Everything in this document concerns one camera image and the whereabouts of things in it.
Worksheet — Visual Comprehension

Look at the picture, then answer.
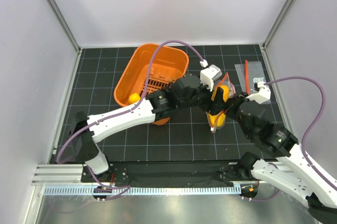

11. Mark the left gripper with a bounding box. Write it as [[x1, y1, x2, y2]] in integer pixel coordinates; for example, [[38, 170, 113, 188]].
[[178, 78, 227, 115]]

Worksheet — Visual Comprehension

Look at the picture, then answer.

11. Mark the clear zip bag orange zipper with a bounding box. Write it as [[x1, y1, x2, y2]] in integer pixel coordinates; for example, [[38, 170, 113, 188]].
[[206, 73, 236, 133]]

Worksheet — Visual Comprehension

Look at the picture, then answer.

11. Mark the orange plastic basket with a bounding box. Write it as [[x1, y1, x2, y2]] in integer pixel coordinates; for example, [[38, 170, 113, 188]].
[[114, 43, 190, 126]]

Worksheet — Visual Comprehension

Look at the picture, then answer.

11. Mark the yellow toy squash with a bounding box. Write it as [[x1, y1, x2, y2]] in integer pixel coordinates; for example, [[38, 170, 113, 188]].
[[127, 93, 141, 104]]

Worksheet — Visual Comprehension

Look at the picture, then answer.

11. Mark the yellow toy pepper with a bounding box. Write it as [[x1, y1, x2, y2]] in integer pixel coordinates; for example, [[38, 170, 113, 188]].
[[206, 112, 226, 129]]

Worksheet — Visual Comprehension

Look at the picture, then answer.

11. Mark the orange toy fruit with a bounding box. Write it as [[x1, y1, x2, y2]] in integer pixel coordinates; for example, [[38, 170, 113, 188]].
[[211, 85, 230, 104]]

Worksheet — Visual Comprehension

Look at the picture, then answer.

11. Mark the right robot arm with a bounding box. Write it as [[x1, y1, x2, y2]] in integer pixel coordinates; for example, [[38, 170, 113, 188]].
[[226, 93, 336, 223]]

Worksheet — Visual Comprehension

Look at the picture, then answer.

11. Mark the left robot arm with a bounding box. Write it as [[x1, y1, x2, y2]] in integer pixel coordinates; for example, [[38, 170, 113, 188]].
[[69, 74, 232, 182]]

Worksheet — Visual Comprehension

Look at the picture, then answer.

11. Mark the spare clear zip bag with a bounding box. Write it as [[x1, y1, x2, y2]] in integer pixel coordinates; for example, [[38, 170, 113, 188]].
[[235, 60, 271, 104]]

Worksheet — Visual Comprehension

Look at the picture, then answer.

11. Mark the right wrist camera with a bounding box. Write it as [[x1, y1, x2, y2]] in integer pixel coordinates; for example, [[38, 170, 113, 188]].
[[246, 81, 271, 104]]

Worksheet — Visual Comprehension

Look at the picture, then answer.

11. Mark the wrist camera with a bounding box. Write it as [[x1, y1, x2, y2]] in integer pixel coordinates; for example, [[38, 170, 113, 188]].
[[246, 81, 271, 104], [200, 60, 222, 91]]

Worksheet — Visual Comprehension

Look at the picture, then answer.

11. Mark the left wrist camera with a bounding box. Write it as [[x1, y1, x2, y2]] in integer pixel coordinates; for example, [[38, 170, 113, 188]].
[[200, 60, 222, 91]]

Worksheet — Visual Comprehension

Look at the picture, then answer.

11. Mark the slotted cable duct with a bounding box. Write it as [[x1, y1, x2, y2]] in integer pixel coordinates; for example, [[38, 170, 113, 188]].
[[43, 184, 241, 197]]

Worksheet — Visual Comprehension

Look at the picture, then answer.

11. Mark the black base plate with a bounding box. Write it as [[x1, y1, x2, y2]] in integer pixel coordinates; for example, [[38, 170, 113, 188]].
[[96, 160, 256, 188]]

